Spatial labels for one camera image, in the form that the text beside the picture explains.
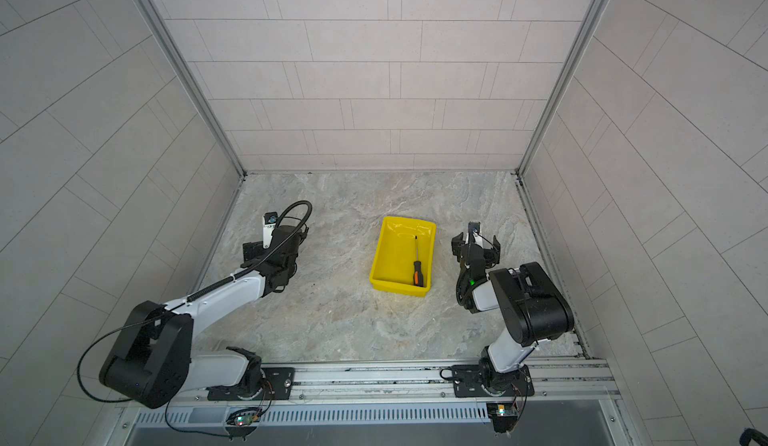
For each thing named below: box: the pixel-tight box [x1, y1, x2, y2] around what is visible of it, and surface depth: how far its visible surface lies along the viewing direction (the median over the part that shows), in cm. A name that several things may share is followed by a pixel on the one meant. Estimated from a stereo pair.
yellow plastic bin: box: [370, 216, 437, 298], surface depth 93 cm
